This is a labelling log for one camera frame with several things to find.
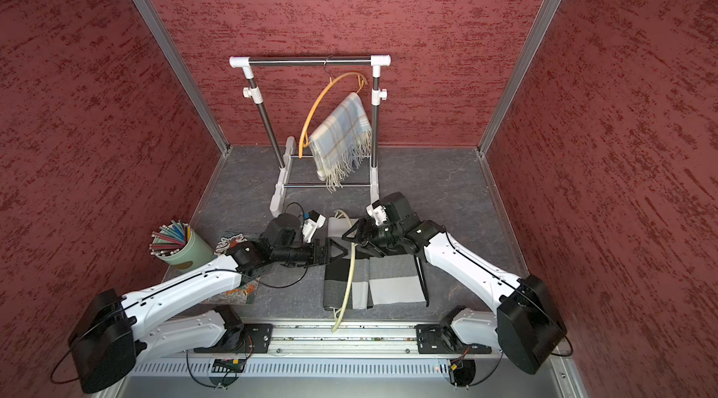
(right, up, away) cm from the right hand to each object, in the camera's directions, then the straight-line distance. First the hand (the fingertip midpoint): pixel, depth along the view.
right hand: (349, 248), depth 75 cm
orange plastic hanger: (-13, +30, +1) cm, 33 cm away
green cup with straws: (-51, 0, +5) cm, 51 cm away
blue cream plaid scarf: (-3, +31, +15) cm, 35 cm away
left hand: (-3, -3, 0) cm, 5 cm away
